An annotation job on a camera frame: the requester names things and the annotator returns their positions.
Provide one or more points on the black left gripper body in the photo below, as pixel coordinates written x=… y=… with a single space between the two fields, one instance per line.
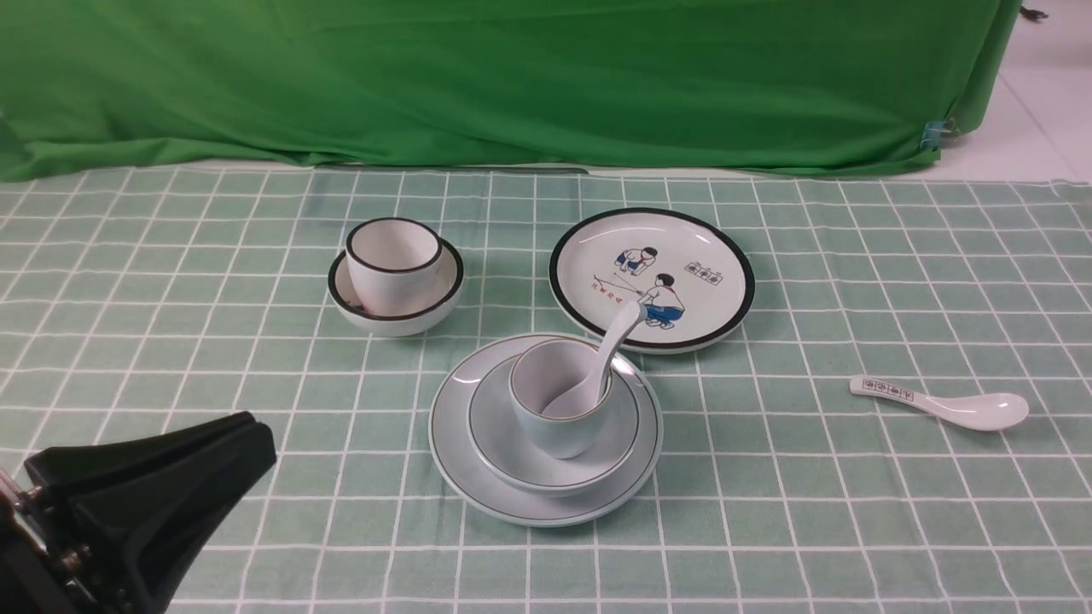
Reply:
x=30 y=582

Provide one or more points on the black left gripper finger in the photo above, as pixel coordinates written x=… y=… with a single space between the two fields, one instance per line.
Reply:
x=223 y=448
x=144 y=538

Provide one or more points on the pale blue bowl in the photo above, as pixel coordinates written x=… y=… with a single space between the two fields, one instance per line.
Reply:
x=506 y=449

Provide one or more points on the pale blue cup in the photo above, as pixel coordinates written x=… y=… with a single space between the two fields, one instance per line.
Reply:
x=540 y=374

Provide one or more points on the plain white ceramic spoon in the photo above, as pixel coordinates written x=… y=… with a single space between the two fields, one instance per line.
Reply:
x=587 y=394

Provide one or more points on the green checkered tablecloth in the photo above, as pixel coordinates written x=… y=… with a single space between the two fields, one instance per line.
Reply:
x=140 y=301

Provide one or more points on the black-rimmed white bowl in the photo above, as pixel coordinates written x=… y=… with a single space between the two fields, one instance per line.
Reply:
x=435 y=305

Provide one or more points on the pale blue plate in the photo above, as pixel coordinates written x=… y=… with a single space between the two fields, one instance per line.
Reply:
x=464 y=472

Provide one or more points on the black-rimmed white cup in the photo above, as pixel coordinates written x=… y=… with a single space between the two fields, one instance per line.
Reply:
x=392 y=261

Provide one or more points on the cartoon printed black-rimmed plate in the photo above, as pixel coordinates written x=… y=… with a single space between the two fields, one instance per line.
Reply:
x=695 y=283

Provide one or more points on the green backdrop cloth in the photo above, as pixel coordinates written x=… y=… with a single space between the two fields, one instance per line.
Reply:
x=800 y=88

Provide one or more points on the blue clip on backdrop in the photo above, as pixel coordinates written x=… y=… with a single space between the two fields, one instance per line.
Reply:
x=933 y=135

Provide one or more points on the white spoon with printed handle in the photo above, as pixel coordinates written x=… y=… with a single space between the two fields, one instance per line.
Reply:
x=989 y=412

